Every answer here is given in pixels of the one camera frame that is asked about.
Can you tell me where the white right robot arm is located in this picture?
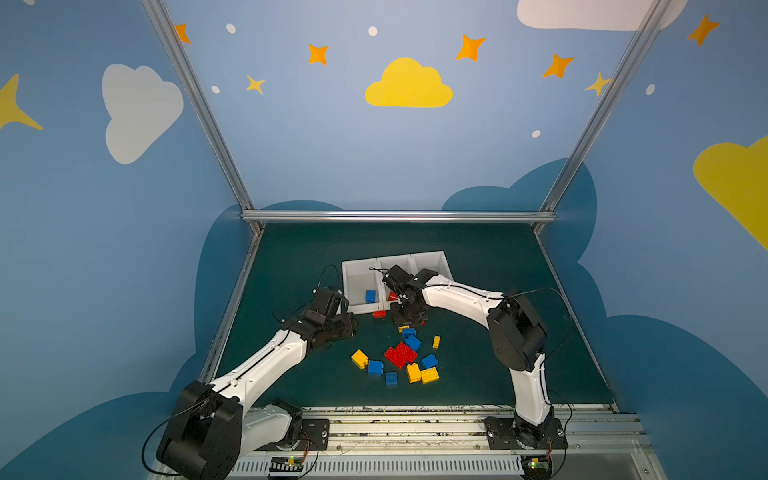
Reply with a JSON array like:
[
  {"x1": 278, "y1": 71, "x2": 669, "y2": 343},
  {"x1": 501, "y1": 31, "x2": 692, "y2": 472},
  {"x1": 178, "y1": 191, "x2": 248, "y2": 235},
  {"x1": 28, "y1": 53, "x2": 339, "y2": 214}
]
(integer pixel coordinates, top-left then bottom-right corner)
[{"x1": 383, "y1": 265, "x2": 553, "y2": 429}]

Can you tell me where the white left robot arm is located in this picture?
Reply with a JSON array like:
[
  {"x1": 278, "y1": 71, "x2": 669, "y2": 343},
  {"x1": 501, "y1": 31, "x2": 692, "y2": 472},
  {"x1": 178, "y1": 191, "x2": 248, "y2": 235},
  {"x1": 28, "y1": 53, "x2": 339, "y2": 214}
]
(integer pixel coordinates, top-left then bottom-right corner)
[{"x1": 156, "y1": 288, "x2": 358, "y2": 479}]

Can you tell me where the large red lego brick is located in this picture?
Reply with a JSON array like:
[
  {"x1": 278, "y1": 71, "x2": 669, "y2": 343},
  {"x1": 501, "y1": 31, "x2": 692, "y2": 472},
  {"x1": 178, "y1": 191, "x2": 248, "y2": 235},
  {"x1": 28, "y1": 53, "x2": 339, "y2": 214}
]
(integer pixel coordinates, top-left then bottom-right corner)
[{"x1": 384, "y1": 342, "x2": 418, "y2": 369}]

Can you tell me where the white middle plastic bin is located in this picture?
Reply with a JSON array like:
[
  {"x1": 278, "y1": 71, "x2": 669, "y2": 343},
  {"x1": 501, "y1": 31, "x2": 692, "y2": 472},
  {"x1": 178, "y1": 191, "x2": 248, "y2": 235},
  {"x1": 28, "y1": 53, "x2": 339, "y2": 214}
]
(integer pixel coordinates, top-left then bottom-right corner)
[{"x1": 379, "y1": 255, "x2": 423, "y2": 310}]

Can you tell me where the white left plastic bin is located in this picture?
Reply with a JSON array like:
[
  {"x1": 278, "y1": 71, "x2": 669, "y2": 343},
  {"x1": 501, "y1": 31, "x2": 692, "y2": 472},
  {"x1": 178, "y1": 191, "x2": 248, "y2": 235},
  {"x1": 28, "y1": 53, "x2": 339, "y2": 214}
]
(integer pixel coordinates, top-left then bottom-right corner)
[{"x1": 342, "y1": 258, "x2": 384, "y2": 315}]

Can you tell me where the green table mat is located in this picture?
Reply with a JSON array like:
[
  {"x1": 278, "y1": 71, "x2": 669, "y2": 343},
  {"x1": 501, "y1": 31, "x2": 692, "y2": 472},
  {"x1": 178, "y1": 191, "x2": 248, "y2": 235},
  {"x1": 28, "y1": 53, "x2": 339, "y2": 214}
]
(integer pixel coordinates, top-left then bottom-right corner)
[{"x1": 219, "y1": 224, "x2": 612, "y2": 407}]

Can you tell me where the yellow lego brick bottom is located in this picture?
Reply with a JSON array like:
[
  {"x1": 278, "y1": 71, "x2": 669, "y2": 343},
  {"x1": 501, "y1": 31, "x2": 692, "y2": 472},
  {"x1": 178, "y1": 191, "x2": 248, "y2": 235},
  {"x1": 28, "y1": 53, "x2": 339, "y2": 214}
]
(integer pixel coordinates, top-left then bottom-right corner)
[{"x1": 406, "y1": 363, "x2": 422, "y2": 383}]

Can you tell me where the yellow wide lego brick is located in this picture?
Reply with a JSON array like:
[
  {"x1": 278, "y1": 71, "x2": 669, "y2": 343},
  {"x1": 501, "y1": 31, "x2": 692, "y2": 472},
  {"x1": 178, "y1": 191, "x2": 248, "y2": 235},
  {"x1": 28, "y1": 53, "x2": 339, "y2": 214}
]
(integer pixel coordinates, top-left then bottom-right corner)
[{"x1": 420, "y1": 367, "x2": 440, "y2": 384}]

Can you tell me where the aluminium back frame rail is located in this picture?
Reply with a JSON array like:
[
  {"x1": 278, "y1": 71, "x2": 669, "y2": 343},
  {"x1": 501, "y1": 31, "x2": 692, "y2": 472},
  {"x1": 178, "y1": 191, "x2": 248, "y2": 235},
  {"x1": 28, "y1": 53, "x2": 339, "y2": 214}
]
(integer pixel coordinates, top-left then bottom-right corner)
[{"x1": 241, "y1": 210, "x2": 556, "y2": 223}]

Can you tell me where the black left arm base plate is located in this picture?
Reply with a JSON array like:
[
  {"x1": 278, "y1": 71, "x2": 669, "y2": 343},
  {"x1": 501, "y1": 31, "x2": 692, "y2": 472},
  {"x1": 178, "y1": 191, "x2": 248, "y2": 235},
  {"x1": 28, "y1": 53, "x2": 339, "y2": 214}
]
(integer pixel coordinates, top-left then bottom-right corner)
[{"x1": 258, "y1": 419, "x2": 330, "y2": 451}]

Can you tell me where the aluminium front rail bed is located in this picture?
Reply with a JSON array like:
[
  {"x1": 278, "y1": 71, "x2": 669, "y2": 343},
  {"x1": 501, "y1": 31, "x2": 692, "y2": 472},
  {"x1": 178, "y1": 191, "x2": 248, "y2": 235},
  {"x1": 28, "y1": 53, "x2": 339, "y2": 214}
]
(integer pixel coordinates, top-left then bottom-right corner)
[{"x1": 146, "y1": 407, "x2": 667, "y2": 480}]

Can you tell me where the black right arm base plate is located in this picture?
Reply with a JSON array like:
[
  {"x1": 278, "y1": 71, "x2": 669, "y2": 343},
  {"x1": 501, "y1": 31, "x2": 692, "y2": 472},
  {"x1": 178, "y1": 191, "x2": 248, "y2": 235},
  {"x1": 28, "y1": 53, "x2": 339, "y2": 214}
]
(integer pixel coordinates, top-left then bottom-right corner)
[{"x1": 483, "y1": 416, "x2": 568, "y2": 451}]

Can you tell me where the aluminium left frame post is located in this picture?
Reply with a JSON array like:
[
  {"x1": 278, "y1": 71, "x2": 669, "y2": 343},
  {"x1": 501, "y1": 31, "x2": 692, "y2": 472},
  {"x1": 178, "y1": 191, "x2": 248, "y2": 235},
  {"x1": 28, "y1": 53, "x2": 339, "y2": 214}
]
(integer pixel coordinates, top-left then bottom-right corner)
[{"x1": 141, "y1": 0, "x2": 253, "y2": 213}]

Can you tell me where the aluminium frame post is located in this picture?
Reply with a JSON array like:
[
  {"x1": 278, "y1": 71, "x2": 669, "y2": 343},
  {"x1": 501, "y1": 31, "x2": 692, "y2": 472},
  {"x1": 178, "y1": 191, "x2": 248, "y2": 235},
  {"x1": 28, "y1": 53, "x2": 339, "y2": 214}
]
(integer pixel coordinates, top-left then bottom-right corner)
[
  {"x1": 533, "y1": 0, "x2": 673, "y2": 236},
  {"x1": 141, "y1": 0, "x2": 253, "y2": 213}
]

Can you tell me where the aluminium right frame post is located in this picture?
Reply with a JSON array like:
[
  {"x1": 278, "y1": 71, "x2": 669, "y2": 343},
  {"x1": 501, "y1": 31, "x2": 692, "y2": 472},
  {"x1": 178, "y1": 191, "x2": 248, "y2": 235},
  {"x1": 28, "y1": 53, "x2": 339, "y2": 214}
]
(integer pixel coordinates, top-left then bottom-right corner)
[{"x1": 533, "y1": 0, "x2": 673, "y2": 236}]

